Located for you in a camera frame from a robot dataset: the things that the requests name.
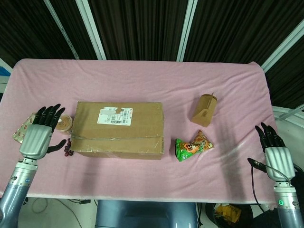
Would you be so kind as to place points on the black power adapter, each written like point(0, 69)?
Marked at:
point(84, 202)

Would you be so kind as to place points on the kraft paper gable box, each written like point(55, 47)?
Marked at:
point(204, 111)

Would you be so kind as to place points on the yellow crumpled bag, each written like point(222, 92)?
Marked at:
point(228, 211)

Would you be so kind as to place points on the white frame post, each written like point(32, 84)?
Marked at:
point(61, 29)
point(187, 28)
point(282, 47)
point(91, 31)

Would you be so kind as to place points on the large brown cardboard box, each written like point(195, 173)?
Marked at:
point(118, 142)

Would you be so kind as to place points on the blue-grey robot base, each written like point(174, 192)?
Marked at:
point(142, 213)

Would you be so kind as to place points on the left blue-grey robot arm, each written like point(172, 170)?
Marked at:
point(14, 185)

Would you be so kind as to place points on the round beige cup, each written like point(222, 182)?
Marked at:
point(64, 123)

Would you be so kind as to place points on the gold wrapped gift box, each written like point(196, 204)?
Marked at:
point(20, 133)

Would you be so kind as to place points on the green orange snack bag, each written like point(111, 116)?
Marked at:
point(187, 149)

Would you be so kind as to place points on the white metal side frame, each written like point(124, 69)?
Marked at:
point(285, 111)

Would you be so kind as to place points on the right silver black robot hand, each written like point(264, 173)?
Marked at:
point(278, 161)

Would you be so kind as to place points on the black waste bin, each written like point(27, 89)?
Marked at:
point(211, 215)

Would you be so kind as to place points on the dark red grape bunch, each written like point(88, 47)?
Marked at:
point(67, 149)

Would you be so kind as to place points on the white blue cabinet edge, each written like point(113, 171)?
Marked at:
point(4, 71)

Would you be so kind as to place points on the pink tablecloth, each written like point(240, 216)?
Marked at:
point(142, 83)

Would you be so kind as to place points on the black pleated curtain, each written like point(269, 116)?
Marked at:
point(142, 23)

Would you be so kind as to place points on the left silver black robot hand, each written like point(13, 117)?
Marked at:
point(35, 140)

